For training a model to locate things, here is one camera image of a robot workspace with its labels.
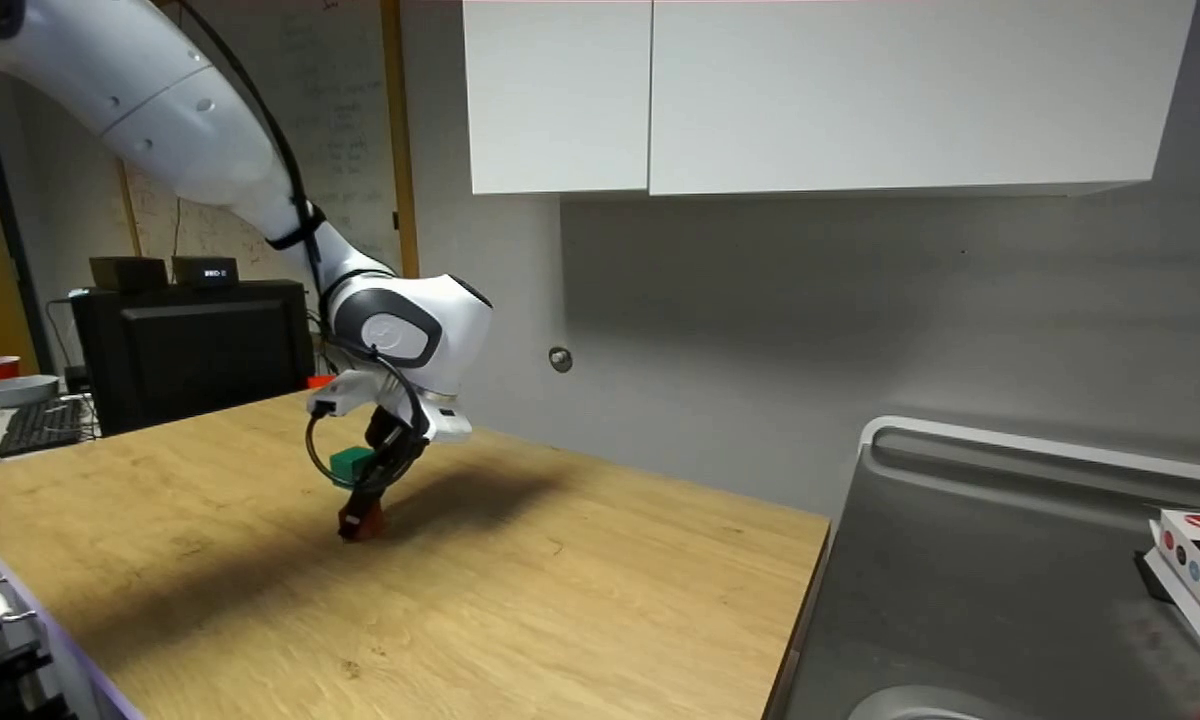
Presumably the black keyboard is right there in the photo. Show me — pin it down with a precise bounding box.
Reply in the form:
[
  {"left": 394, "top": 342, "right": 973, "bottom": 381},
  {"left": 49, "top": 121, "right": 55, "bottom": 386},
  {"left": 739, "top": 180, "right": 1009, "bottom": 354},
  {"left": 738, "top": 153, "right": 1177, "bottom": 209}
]
[{"left": 0, "top": 401, "right": 92, "bottom": 459}]

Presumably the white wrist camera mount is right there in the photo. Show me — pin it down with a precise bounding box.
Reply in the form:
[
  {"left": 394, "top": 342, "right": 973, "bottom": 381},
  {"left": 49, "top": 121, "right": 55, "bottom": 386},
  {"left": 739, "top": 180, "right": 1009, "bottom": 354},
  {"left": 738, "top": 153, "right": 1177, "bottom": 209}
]
[{"left": 304, "top": 370, "right": 478, "bottom": 449}]

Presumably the stainless steel sink unit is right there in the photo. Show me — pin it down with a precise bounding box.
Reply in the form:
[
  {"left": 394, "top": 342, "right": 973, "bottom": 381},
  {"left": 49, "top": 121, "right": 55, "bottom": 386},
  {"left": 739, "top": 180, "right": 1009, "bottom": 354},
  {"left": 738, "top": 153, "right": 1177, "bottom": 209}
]
[{"left": 764, "top": 411, "right": 1200, "bottom": 720}]

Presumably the black computer monitor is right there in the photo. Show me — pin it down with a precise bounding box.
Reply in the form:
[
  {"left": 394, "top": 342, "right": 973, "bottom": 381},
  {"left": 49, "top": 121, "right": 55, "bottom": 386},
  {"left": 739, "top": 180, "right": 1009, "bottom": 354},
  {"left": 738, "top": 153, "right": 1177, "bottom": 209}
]
[{"left": 68, "top": 253, "right": 319, "bottom": 441}]

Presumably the yellow vertical pole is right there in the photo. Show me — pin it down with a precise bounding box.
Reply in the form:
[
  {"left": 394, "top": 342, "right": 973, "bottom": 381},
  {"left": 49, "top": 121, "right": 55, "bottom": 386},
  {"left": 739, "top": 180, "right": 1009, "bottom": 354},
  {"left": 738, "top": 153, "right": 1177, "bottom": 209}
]
[{"left": 377, "top": 0, "right": 424, "bottom": 280}]

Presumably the green block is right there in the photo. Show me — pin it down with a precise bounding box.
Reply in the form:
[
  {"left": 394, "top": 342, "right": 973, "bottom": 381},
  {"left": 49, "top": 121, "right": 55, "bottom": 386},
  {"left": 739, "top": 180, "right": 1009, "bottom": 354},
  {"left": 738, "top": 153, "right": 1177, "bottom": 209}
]
[{"left": 330, "top": 446, "right": 374, "bottom": 490}]

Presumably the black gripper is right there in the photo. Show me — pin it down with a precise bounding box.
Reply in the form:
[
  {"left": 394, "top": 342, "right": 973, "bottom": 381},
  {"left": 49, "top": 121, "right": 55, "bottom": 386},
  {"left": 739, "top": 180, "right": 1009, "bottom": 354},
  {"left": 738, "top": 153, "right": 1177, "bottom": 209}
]
[{"left": 338, "top": 405, "right": 435, "bottom": 550}]

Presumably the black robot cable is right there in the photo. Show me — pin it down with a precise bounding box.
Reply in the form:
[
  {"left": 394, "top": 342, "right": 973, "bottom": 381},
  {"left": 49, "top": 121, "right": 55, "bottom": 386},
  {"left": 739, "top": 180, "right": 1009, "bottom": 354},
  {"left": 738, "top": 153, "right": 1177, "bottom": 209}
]
[{"left": 155, "top": 0, "right": 332, "bottom": 264}]

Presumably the white wall cabinet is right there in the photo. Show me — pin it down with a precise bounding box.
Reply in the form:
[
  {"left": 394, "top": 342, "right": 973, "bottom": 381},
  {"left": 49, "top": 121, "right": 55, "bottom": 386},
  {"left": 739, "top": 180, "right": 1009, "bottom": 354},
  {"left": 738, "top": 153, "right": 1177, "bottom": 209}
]
[{"left": 460, "top": 0, "right": 1200, "bottom": 201}]

